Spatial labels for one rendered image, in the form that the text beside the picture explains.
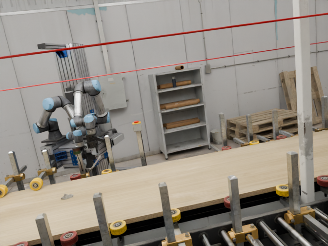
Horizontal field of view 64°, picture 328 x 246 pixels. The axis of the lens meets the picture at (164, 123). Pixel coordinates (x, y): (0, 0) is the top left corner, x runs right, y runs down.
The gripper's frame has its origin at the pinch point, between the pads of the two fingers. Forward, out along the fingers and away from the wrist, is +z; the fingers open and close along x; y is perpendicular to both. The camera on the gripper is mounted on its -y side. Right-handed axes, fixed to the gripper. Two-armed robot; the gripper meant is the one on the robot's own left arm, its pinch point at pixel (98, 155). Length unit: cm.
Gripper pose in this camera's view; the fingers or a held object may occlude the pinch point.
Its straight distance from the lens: 234.1
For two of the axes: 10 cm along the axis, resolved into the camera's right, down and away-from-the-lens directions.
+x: 1.6, 1.8, -9.7
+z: 1.4, 9.7, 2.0
